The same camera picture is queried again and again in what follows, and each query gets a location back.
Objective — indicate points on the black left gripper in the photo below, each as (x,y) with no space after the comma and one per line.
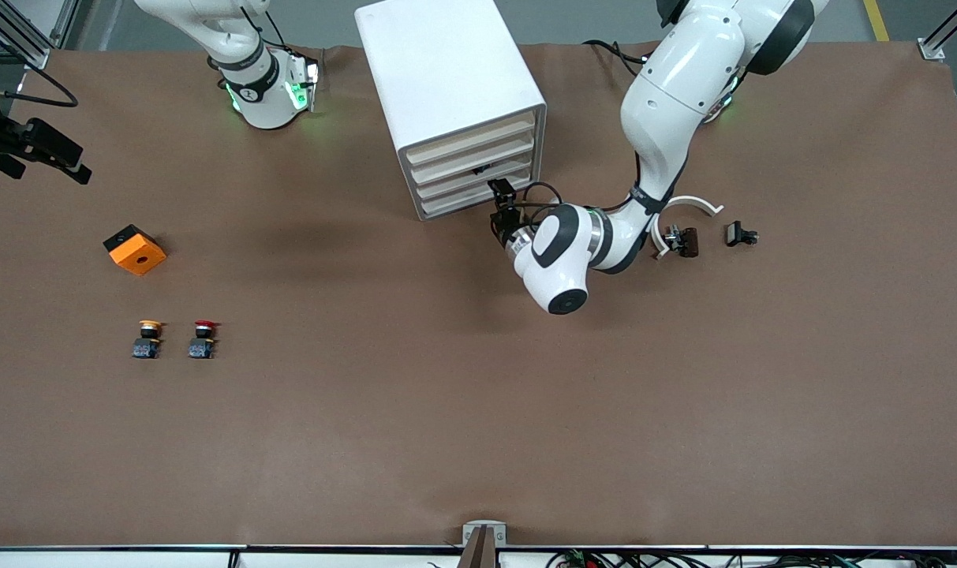
(506,226)

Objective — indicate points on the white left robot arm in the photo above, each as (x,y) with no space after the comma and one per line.
(667,95)

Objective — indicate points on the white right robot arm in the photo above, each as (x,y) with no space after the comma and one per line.
(257,95)

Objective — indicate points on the orange button box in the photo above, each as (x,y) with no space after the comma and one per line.
(137,256)

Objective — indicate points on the yellow push button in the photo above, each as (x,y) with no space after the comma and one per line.
(147,339)

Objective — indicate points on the red push button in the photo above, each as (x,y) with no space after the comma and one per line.
(203,339)

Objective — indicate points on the dark brown small component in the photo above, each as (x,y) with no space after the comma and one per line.
(689,241)

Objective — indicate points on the brown table mat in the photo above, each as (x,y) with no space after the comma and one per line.
(478,394)

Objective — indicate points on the black small clip component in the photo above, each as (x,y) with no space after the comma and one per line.
(737,233)

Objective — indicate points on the aluminium frame profile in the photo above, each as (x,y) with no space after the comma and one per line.
(35,57)
(932,51)

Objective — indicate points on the white curved plastic bracket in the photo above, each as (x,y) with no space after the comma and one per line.
(699,201)

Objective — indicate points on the grey metal edge bracket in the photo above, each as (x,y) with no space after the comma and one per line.
(470,530)

